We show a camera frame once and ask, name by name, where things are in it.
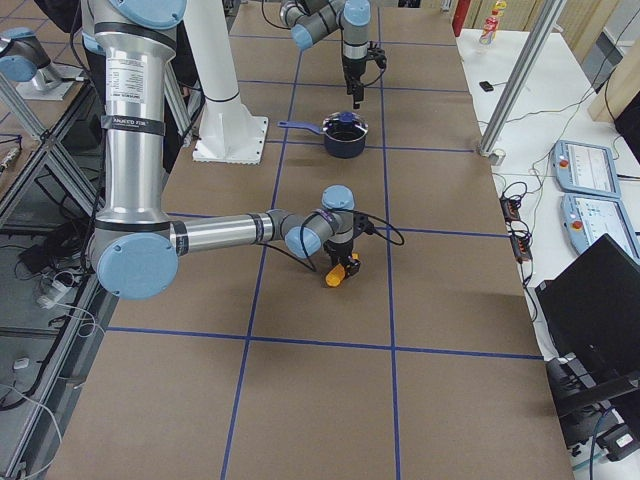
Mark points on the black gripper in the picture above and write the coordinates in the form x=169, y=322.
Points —
x=353, y=70
x=338, y=248

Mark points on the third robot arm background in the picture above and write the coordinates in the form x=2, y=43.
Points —
x=24, y=60

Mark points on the dark blue saucepan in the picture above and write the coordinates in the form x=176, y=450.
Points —
x=343, y=145

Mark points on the red labelled plastic bottle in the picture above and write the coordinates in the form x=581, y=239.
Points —
x=491, y=23

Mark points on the yellow plastic corn cob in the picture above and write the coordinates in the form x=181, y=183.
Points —
x=335, y=277

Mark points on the aluminium frame post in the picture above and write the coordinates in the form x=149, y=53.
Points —
x=534, y=44

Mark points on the small black square device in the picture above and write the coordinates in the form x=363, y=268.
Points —
x=486, y=86

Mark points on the lower teach pendant tablet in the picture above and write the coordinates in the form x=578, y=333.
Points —
x=588, y=217

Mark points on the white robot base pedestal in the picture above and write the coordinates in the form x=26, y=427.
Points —
x=228, y=132

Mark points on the black laptop computer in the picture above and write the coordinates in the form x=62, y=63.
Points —
x=592, y=308

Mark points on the upper teach pendant tablet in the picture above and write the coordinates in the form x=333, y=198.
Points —
x=585, y=168

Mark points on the teach pendant tablet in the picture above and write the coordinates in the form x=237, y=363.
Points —
x=588, y=217
x=585, y=168

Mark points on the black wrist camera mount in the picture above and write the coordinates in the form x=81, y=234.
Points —
x=377, y=54
x=362, y=225

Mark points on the blue pot lid knob glass lid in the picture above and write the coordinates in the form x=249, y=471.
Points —
x=345, y=121

